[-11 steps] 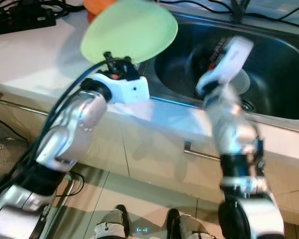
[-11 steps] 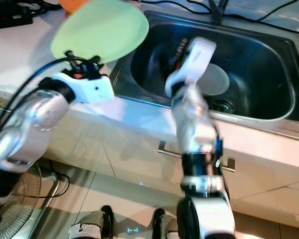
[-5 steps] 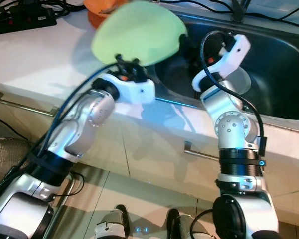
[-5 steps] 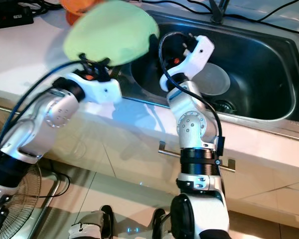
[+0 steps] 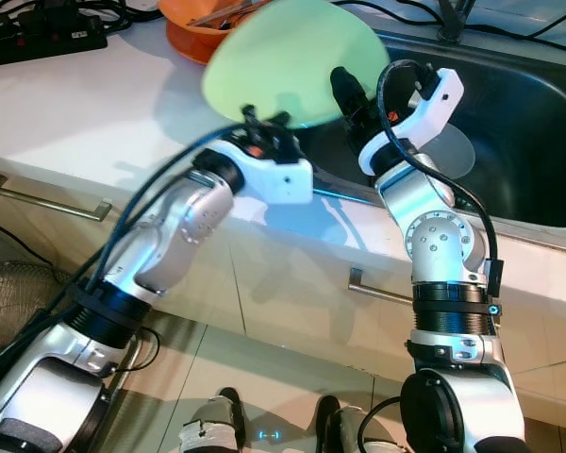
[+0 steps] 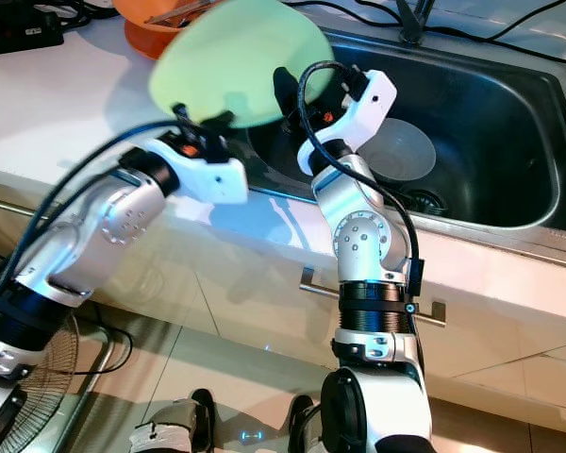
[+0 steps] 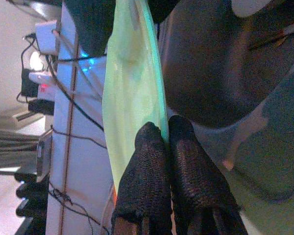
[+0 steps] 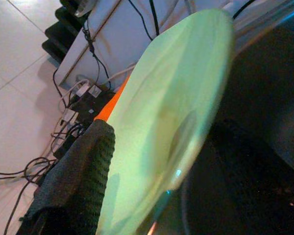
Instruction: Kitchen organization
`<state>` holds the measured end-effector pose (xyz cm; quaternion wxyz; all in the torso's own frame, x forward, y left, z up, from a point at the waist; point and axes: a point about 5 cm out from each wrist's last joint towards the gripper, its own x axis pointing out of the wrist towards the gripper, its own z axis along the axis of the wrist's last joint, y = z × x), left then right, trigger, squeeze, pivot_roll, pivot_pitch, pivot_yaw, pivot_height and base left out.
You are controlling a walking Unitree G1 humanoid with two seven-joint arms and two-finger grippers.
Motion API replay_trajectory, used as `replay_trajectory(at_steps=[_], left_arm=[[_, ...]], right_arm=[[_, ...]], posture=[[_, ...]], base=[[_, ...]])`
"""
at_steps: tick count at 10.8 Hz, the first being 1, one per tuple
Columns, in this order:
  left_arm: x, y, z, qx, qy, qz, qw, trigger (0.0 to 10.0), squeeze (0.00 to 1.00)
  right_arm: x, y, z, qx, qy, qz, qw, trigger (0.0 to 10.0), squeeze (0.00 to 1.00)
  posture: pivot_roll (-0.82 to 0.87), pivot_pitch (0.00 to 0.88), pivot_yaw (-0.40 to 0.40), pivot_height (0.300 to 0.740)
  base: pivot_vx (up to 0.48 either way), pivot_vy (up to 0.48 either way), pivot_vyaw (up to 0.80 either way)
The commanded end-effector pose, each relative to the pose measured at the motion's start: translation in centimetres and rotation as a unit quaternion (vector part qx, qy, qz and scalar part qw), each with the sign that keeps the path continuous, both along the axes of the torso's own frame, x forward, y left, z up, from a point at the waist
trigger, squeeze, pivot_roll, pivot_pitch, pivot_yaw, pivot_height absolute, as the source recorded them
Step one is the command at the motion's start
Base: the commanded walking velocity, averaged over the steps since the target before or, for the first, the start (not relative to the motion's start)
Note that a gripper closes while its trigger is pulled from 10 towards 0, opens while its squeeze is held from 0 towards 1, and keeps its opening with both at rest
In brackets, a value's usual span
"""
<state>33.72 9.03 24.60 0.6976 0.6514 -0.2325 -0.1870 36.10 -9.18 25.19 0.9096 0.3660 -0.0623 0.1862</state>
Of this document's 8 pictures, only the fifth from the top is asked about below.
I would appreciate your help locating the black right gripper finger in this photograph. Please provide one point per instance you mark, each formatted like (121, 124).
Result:
(349, 94)

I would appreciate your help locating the light green plate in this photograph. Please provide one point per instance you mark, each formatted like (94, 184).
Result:
(283, 57)

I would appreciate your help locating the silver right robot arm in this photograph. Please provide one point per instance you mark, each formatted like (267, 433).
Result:
(439, 245)

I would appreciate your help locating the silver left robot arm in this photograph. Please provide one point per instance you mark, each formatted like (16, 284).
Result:
(170, 236)

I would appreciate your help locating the white kitchen base cabinet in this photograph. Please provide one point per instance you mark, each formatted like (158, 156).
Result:
(283, 283)

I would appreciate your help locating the orange bowl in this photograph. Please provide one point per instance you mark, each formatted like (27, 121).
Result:
(179, 14)

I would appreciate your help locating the black faucet base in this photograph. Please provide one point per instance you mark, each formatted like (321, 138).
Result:
(453, 19)

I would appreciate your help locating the stainless steel sink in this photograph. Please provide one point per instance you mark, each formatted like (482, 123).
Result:
(538, 113)

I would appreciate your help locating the black power strip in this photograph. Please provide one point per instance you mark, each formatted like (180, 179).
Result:
(38, 38)

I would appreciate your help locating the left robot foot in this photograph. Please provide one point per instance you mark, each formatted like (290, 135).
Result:
(212, 429)

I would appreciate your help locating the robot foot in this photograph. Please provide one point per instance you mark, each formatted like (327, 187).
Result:
(354, 432)
(212, 429)

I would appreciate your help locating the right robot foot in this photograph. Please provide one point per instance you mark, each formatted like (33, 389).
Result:
(354, 432)

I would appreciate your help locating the grey floor fan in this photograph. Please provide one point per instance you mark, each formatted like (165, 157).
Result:
(5, 302)

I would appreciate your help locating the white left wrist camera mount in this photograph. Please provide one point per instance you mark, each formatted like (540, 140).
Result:
(283, 179)

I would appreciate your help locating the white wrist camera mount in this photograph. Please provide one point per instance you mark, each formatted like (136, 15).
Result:
(424, 118)
(283, 179)

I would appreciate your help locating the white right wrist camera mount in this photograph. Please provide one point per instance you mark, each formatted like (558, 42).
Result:
(424, 118)

